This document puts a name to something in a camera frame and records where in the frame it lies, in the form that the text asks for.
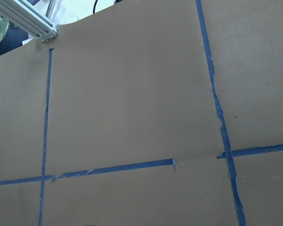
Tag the blue saucepan with lid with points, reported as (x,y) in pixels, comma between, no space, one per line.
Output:
(11,36)

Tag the aluminium frame post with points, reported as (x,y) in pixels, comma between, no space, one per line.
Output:
(28,18)

